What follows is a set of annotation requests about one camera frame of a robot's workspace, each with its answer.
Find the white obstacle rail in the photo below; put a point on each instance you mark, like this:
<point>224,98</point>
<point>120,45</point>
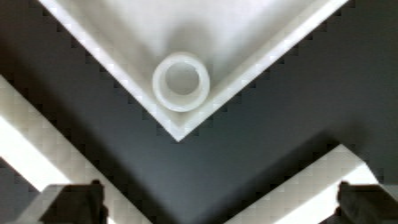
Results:
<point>301,202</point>
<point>43,156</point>

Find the white right obstacle rail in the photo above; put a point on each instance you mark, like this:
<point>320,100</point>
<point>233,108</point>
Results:
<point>301,202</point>

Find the white square tabletop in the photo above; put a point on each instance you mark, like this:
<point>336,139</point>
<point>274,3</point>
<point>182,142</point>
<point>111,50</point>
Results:
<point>185,48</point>

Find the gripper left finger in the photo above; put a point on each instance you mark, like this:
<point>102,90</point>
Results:
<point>70,204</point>

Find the white front obstacle rail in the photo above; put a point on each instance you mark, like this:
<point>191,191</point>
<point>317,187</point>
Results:
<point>43,156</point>

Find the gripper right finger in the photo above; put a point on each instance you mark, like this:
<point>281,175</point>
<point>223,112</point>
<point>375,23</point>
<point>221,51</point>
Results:
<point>366,204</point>

